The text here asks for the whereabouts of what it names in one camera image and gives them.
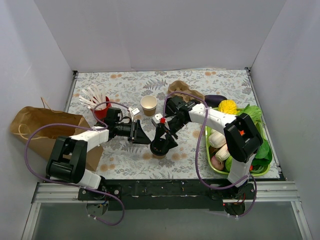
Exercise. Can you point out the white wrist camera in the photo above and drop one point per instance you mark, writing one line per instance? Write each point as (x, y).
(158, 119)
(133, 112)

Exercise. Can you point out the aluminium frame rail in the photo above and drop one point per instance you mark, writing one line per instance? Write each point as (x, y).
(264, 191)

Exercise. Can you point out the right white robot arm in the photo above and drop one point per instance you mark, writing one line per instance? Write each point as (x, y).
(243, 139)

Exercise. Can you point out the red plastic cup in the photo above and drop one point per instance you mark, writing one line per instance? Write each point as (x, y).
(101, 111)

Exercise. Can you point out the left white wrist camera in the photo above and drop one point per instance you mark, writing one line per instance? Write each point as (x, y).
(133, 112)

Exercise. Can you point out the brown cardboard cup carrier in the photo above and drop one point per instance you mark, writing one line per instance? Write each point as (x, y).
(181, 86)

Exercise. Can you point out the yellow toy napa cabbage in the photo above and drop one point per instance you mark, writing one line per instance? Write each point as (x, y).
(228, 107)

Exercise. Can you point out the purple toy onion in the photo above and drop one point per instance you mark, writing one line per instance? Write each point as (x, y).
(217, 164)

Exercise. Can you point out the black coffee cup lid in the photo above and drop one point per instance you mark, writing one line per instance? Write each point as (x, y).
(157, 152)

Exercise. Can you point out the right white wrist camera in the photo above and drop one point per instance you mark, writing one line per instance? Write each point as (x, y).
(158, 119)

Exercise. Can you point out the dark green toy leafy vegetable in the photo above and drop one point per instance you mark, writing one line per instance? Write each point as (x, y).
(263, 156)

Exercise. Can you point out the brown paper coffee cup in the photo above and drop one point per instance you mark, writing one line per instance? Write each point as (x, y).
(149, 105)

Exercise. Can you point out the green toy napa cabbage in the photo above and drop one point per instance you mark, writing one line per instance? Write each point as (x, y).
(253, 111)

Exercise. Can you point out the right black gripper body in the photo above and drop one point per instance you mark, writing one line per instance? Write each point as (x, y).
(165, 130)

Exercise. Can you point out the green plastic basket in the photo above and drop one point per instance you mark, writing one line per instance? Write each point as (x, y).
(213, 136)

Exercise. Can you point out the brown paper bag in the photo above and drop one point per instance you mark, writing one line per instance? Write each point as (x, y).
(29, 119)

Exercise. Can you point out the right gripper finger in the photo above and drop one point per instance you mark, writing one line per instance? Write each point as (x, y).
(169, 143)
(158, 141)

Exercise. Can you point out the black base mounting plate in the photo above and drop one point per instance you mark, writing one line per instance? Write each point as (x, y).
(162, 194)

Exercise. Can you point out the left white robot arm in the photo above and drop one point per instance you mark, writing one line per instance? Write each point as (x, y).
(68, 158)

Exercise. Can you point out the small white toy cabbage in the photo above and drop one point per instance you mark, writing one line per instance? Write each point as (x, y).
(223, 153)

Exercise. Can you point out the purple toy eggplant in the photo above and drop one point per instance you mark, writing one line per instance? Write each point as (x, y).
(214, 100)

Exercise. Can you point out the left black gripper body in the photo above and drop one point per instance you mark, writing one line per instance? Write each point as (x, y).
(134, 130)

